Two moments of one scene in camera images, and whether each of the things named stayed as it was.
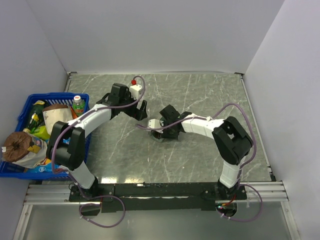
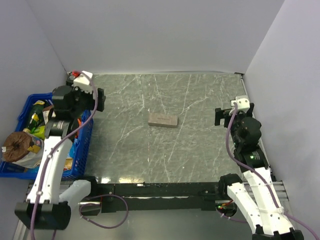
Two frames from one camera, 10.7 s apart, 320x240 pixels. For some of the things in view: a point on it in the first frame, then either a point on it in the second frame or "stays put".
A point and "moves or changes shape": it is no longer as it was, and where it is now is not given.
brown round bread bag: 24,150 stays put
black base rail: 158,197 stays put
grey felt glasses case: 157,135 moves or changes shape
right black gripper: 166,135 -> 221,114
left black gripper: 141,113 -> 76,90
